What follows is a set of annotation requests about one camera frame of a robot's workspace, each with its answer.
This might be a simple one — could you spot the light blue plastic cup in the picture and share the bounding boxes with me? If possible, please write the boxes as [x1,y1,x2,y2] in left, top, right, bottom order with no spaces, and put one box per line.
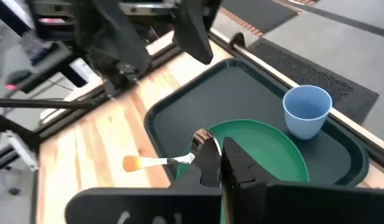
[282,85,334,141]

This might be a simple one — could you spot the black keyboard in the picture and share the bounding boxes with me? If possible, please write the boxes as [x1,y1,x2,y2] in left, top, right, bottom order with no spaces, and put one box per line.
[246,37,380,126]

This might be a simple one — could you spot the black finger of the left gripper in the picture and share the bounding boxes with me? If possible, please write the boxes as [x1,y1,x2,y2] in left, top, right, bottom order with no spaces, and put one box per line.
[172,0,223,65]
[91,0,152,77]

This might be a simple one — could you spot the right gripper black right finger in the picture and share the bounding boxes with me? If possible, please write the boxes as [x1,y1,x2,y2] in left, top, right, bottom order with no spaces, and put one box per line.
[221,136,384,224]

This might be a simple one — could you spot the green plastic plate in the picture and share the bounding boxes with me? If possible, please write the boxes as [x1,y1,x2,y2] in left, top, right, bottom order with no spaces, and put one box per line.
[176,119,310,224]

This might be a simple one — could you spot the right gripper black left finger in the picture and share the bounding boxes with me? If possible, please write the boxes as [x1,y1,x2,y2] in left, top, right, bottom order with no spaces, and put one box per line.
[65,167,223,224]

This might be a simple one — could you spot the orange-handled metal spoon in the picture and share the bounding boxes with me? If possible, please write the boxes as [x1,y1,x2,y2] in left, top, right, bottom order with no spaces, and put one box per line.
[122,128,223,188]

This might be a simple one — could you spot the black cable clamp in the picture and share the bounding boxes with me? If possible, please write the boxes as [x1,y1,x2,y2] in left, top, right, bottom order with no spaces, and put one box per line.
[228,32,246,51]

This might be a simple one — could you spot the dark green serving tray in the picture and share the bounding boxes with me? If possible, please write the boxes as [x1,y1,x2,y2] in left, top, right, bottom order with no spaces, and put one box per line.
[144,57,370,188]

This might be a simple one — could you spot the black floor mat orange edge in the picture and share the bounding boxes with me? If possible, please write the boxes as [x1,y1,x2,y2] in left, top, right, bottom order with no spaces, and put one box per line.
[220,0,300,36]

